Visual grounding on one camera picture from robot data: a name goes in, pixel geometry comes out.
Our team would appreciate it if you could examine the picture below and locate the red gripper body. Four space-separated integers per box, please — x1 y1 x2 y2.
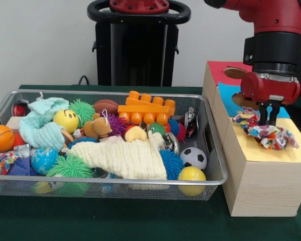
240 72 301 105

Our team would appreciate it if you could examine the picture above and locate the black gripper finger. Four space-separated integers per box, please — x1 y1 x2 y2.
269 101 280 126
259 101 269 126

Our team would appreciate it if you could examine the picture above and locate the colourful polka dot cloth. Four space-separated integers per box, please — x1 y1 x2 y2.
232 106 299 151

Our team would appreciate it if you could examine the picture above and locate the wooden box with three holes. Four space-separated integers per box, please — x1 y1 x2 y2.
202 61 301 217

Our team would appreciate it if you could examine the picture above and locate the shallow mesh bin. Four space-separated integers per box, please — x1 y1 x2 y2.
0 89 228 201

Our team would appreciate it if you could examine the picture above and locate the black and white soccer ball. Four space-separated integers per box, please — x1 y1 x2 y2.
180 147 208 170

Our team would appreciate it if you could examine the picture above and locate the plain yellow ball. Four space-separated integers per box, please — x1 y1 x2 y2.
177 166 207 196

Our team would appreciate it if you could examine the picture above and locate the orange toy building brick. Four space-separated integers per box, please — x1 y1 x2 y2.
117 90 176 124

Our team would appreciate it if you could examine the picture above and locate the cream muslin cloth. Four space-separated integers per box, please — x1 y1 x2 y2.
61 130 168 180

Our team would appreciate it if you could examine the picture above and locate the yellow smiley ball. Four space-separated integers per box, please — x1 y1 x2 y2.
53 109 80 134

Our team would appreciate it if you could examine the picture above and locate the green spiky rubber ball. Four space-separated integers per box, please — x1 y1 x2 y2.
45 153 94 178

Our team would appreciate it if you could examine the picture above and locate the mint green muslin cloth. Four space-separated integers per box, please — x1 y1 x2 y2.
18 97 70 151

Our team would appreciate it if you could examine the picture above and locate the blue globe ball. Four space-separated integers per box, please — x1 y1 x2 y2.
30 147 60 176

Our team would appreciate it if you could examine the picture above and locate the orange toy basketball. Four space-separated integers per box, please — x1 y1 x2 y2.
0 125 15 153

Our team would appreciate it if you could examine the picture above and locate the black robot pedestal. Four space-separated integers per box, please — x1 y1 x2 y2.
87 0 191 87

